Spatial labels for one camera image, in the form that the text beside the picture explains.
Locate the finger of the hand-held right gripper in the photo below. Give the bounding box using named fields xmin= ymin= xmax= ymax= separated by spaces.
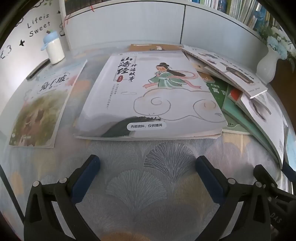
xmin=282 ymin=162 xmax=296 ymax=180
xmin=254 ymin=164 xmax=296 ymax=209

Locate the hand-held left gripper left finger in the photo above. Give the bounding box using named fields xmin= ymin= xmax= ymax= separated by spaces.
xmin=23 ymin=155 xmax=101 ymax=241

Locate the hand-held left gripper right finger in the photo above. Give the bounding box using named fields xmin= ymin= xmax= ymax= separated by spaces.
xmin=195 ymin=155 xmax=272 ymax=241

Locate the teal book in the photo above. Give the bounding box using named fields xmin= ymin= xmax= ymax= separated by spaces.
xmin=221 ymin=98 xmax=253 ymax=136

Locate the white book green-robed figure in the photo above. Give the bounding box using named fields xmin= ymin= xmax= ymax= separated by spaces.
xmin=73 ymin=51 xmax=228 ymax=141

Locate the brown book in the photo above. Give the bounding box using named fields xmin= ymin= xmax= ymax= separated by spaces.
xmin=128 ymin=44 xmax=185 ymax=52

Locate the row of colourful books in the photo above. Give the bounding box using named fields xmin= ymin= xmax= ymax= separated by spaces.
xmin=192 ymin=0 xmax=281 ymax=33

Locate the row of dark books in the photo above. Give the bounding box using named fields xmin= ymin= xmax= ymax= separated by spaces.
xmin=65 ymin=0 xmax=109 ymax=14

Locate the light blue book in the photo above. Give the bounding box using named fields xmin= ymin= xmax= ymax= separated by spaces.
xmin=284 ymin=128 xmax=296 ymax=167

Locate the fan-patterned tablecloth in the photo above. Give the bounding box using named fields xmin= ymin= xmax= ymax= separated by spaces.
xmin=0 ymin=46 xmax=296 ymax=241

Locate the orange-red book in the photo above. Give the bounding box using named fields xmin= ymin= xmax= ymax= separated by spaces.
xmin=227 ymin=88 xmax=244 ymax=103

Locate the white book green landscape cover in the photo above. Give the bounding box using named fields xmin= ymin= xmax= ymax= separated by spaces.
xmin=9 ymin=59 xmax=88 ymax=149

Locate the brown wooden cabinet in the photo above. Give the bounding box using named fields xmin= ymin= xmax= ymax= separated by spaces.
xmin=269 ymin=59 xmax=296 ymax=93

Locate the white vase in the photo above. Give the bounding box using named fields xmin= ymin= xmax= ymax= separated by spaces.
xmin=255 ymin=44 xmax=281 ymax=85

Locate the black pen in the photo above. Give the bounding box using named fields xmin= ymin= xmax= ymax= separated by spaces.
xmin=26 ymin=58 xmax=51 ymax=80

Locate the white bottle blue cap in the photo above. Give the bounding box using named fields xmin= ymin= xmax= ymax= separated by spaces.
xmin=41 ymin=30 xmax=65 ymax=65

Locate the white bookcase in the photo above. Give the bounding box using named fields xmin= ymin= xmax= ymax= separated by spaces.
xmin=59 ymin=0 xmax=264 ymax=52

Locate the black cable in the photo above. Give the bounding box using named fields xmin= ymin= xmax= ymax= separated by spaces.
xmin=0 ymin=162 xmax=25 ymax=223

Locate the red string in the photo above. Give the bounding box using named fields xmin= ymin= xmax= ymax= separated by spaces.
xmin=60 ymin=13 xmax=73 ymax=26

